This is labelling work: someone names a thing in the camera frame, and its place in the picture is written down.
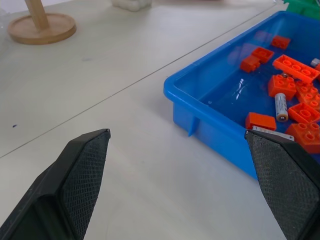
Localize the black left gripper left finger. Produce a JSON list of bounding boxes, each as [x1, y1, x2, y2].
[[0, 128, 112, 240]]

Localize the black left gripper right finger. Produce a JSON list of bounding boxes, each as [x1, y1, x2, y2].
[[244, 129, 320, 240]]

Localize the green plastic bin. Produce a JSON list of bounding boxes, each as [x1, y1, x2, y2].
[[283, 0, 320, 20]]

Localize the blue plastic bin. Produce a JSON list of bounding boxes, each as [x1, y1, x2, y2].
[[163, 10, 320, 181]]

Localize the upside-down red 2x4 Lego brick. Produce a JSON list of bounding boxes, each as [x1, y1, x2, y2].
[[272, 54, 320, 84]]

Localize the round wooden stand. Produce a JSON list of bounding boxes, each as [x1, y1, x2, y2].
[[7, 0, 77, 46]]

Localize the white plastic object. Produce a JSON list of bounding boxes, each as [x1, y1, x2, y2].
[[111, 0, 152, 12]]

